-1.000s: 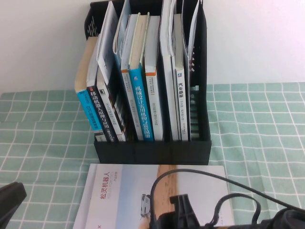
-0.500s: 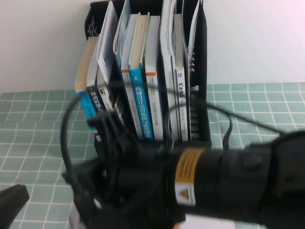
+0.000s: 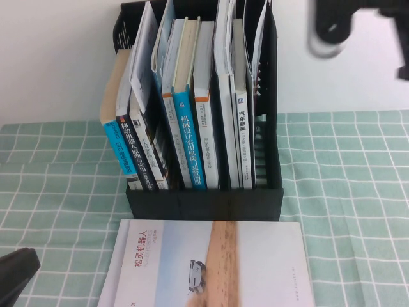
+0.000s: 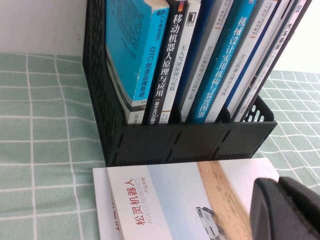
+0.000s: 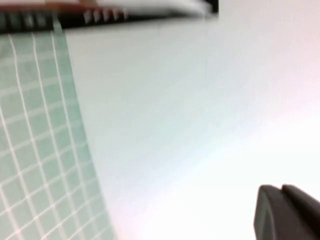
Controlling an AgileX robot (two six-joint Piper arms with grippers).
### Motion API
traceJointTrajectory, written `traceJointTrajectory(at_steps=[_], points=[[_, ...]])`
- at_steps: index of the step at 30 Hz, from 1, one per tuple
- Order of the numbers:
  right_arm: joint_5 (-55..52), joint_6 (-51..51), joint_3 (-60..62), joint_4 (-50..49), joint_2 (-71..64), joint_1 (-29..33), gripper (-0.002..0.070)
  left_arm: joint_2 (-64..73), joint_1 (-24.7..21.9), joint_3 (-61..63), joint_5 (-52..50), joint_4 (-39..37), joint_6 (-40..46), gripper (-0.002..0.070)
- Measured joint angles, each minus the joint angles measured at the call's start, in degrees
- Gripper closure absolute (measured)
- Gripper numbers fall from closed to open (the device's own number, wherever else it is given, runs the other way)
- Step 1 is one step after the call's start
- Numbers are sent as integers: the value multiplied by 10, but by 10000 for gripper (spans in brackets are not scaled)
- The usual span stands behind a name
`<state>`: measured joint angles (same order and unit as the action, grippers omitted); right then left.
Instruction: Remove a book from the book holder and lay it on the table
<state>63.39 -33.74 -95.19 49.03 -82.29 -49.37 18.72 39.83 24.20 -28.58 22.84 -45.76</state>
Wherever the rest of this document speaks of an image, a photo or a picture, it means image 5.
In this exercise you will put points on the green checkered tablecloth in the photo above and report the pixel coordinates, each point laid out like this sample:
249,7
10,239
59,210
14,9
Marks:
37,125

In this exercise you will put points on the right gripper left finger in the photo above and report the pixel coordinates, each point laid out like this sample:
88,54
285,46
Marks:
270,217

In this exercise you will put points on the black plastic book holder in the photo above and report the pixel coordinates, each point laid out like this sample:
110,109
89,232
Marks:
70,21

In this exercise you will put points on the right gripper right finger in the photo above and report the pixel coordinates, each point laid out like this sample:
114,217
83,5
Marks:
308,217

